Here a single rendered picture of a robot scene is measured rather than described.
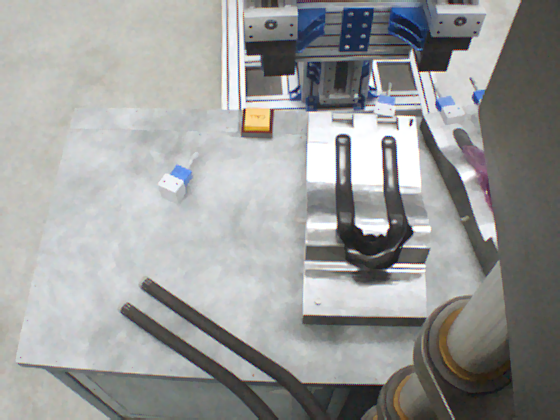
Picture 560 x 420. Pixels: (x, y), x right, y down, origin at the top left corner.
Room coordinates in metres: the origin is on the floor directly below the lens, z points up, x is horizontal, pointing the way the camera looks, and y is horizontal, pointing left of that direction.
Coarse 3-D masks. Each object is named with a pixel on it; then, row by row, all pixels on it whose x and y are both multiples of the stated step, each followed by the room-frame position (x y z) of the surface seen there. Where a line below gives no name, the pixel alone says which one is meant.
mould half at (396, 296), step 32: (320, 128) 0.89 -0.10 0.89; (352, 128) 0.89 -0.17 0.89; (320, 160) 0.80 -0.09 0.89; (352, 160) 0.80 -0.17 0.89; (416, 160) 0.80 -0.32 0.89; (320, 192) 0.71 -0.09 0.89; (416, 192) 0.71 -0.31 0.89; (320, 224) 0.61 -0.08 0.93; (384, 224) 0.61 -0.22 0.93; (416, 224) 0.61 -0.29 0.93; (320, 256) 0.56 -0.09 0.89; (416, 256) 0.55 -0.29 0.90; (320, 288) 0.50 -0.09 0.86; (352, 288) 0.50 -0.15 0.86; (384, 288) 0.50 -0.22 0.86; (416, 288) 0.49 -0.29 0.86; (320, 320) 0.44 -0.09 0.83; (352, 320) 0.43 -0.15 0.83; (384, 320) 0.43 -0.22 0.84; (416, 320) 0.43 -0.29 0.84
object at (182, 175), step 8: (192, 160) 0.84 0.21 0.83; (176, 168) 0.81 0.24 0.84; (184, 168) 0.81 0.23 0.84; (168, 176) 0.78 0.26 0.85; (176, 176) 0.79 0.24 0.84; (184, 176) 0.79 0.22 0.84; (192, 176) 0.80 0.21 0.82; (160, 184) 0.76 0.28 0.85; (168, 184) 0.76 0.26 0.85; (176, 184) 0.76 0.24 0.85; (184, 184) 0.77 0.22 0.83; (160, 192) 0.76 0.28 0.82; (168, 192) 0.74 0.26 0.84; (176, 192) 0.74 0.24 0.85; (184, 192) 0.76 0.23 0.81; (176, 200) 0.73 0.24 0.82
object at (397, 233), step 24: (336, 144) 0.84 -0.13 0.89; (384, 144) 0.85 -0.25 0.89; (336, 168) 0.78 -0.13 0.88; (384, 168) 0.78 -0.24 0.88; (336, 192) 0.71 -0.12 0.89; (384, 192) 0.71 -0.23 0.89; (336, 216) 0.63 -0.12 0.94; (360, 240) 0.58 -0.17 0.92; (384, 240) 0.58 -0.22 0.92; (360, 264) 0.53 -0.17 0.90; (384, 264) 0.54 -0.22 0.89
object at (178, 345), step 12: (120, 312) 0.45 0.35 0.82; (132, 312) 0.45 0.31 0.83; (144, 324) 0.42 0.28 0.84; (156, 324) 0.42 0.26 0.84; (156, 336) 0.39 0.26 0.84; (168, 336) 0.39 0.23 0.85; (180, 348) 0.36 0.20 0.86; (192, 348) 0.36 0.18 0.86; (192, 360) 0.34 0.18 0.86; (204, 360) 0.34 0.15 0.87
